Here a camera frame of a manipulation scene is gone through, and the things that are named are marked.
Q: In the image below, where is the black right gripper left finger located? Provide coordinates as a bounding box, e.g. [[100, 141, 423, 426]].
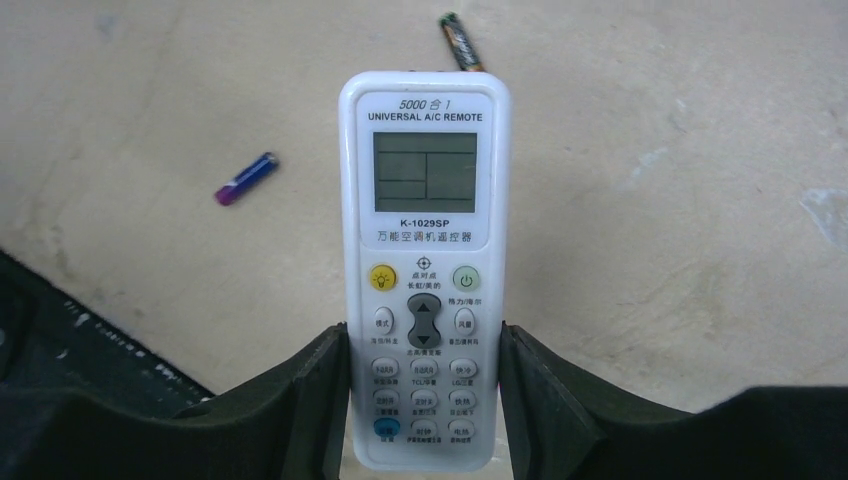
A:
[[1, 323, 350, 479]]

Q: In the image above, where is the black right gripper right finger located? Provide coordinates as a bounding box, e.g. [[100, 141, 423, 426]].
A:
[[499, 325, 847, 479]]

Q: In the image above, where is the blue purple AAA battery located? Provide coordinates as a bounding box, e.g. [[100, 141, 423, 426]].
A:
[[213, 152, 280, 206]]

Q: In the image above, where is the white universal AC remote control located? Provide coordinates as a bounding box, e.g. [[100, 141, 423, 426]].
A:
[[338, 71, 511, 472]]

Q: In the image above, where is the black green gold AAA battery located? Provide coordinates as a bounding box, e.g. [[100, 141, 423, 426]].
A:
[[438, 12, 486, 72]]

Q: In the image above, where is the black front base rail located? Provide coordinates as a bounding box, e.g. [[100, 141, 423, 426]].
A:
[[1, 253, 214, 418]]

